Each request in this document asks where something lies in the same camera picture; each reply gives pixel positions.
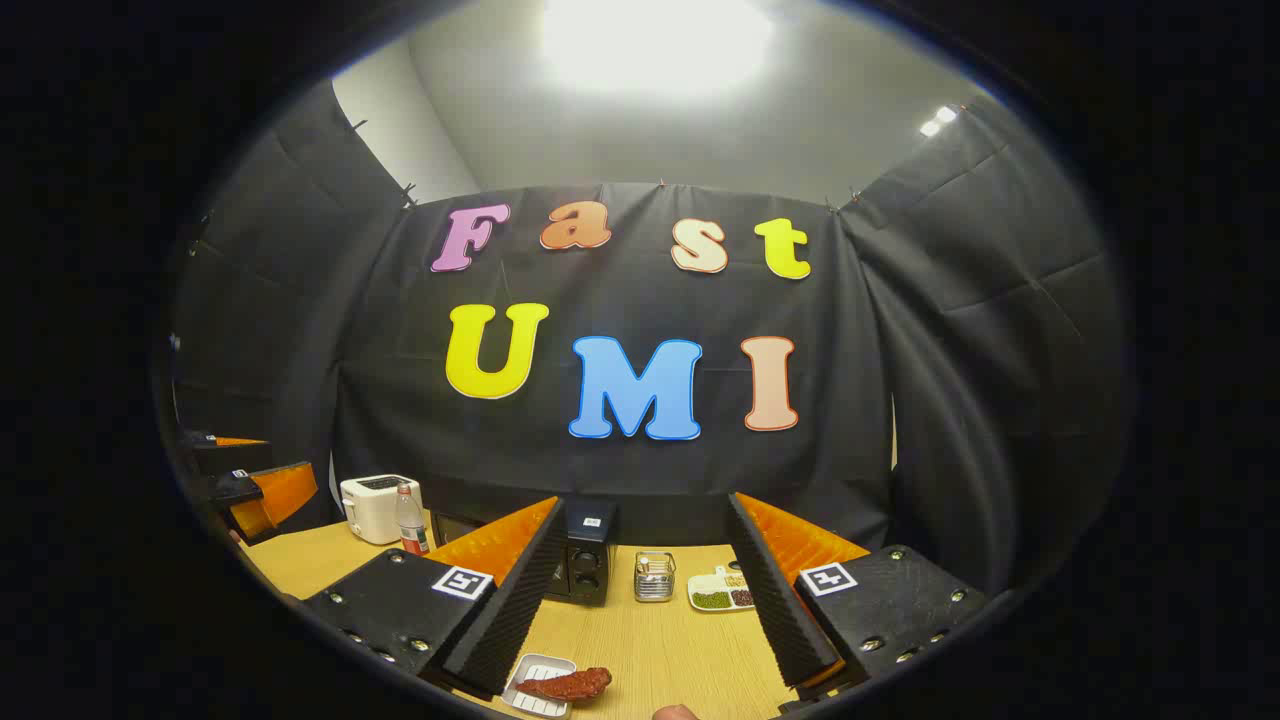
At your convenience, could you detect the wire mesh basket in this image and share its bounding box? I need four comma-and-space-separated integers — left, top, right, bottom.
634, 551, 677, 604

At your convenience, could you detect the brown grilled meat piece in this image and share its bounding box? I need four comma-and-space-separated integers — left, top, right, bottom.
514, 666, 613, 702

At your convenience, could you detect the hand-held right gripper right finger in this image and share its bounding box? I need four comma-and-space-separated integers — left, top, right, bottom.
727, 492, 991, 693

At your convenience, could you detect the black electric oven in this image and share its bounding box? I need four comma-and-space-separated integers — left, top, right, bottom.
430, 497, 618, 608

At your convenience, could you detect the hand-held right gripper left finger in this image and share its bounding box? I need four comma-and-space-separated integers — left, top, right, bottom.
300, 495, 568, 701

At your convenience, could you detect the large ceiling light panel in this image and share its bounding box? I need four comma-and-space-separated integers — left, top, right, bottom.
540, 0, 776, 96

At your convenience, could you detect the clear plastic bottle red label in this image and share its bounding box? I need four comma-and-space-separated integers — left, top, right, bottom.
396, 482, 431, 557

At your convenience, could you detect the white toaster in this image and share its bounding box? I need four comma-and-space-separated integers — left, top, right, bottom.
340, 474, 426, 546

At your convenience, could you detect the small white tray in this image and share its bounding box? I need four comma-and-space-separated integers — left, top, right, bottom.
502, 653, 578, 719

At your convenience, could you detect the white divided dish with beans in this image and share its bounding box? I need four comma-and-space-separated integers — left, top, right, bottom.
687, 566, 758, 613

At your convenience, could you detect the black backdrop cloth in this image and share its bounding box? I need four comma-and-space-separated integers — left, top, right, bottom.
170, 80, 1136, 601

